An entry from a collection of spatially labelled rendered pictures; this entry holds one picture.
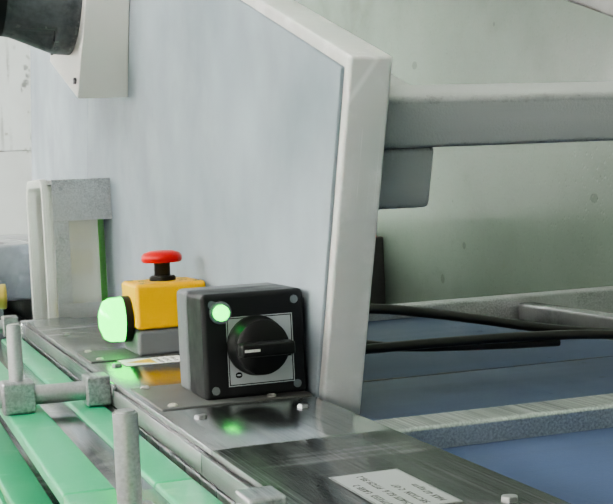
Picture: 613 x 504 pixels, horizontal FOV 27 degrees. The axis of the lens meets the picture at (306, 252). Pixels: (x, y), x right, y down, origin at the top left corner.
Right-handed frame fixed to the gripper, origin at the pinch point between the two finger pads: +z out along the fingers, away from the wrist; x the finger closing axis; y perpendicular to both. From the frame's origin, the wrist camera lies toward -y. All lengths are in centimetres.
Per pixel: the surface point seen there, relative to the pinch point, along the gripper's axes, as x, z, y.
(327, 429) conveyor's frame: -103, 12, 1
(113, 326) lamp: -59, 7, 2
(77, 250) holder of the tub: -10.7, 12.0, 6.6
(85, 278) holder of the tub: -10.8, 12.8, 2.8
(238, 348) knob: -92, 10, 4
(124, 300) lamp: -58, 9, 5
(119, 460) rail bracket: -120, -5, 4
